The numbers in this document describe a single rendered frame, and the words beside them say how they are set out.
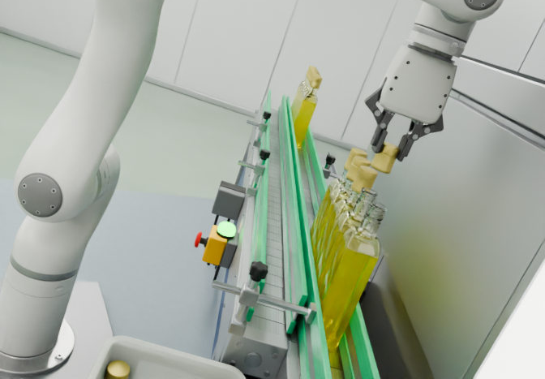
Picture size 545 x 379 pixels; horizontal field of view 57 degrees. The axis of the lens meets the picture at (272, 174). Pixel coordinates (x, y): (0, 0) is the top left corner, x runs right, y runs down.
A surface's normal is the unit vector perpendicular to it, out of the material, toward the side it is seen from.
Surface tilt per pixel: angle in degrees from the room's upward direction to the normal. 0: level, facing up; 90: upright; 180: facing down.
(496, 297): 90
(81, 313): 3
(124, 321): 0
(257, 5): 90
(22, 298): 89
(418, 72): 91
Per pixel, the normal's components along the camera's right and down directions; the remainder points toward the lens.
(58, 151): 0.11, -0.16
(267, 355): 0.00, 0.33
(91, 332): 0.37, -0.88
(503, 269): -0.94, -0.31
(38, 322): 0.49, 0.46
